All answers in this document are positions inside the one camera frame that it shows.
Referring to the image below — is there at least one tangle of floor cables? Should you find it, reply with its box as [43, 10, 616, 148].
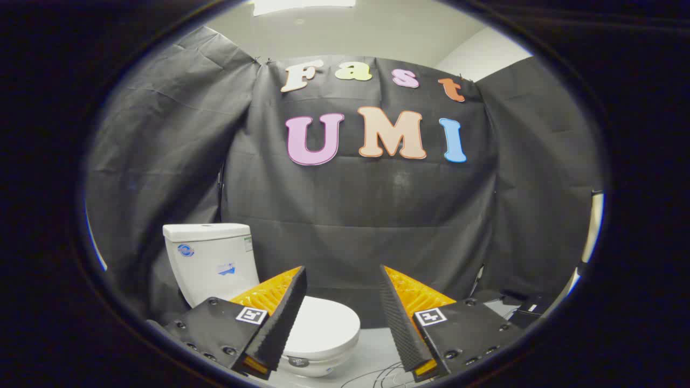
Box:
[340, 362, 417, 388]

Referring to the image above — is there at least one black backdrop cloth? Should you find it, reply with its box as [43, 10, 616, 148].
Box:
[86, 26, 604, 330]

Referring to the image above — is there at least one white toilet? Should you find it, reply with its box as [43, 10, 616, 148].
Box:
[163, 223, 361, 378]

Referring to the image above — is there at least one black box device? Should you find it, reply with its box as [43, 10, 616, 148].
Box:
[501, 290, 562, 329]

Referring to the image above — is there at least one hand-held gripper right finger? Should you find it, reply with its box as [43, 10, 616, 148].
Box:
[378, 264, 526, 383]

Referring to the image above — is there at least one white toilet lid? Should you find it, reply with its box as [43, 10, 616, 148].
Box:
[281, 296, 361, 358]

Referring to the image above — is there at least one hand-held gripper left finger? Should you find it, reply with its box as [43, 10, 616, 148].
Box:
[162, 265, 308, 381]

